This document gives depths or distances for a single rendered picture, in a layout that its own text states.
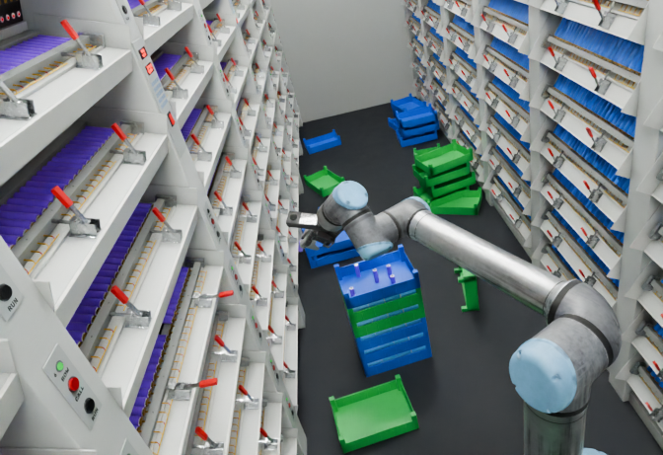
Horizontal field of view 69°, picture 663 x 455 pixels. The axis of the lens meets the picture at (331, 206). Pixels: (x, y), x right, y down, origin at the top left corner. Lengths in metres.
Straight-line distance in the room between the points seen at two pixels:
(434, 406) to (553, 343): 1.18
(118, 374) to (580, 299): 0.83
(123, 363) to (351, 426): 1.33
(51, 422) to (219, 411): 0.63
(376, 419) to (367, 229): 1.00
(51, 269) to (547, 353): 0.80
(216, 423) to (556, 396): 0.74
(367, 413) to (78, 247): 1.51
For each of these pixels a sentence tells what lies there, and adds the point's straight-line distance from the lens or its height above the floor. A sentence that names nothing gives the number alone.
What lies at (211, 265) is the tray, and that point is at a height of 0.96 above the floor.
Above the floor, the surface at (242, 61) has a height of 1.18.
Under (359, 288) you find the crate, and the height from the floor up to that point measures 0.40.
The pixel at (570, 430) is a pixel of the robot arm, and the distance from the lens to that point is 1.07.
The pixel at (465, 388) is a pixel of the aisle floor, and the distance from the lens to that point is 2.13.
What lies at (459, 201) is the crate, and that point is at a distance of 3.17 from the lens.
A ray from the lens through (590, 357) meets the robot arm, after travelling 0.98.
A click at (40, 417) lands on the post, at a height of 1.27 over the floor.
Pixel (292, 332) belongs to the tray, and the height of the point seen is 0.16.
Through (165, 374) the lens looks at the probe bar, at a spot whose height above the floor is 0.99.
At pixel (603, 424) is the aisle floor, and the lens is 2.08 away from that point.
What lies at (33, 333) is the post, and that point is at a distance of 0.69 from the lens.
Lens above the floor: 1.69
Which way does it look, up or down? 30 degrees down
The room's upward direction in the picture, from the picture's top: 15 degrees counter-clockwise
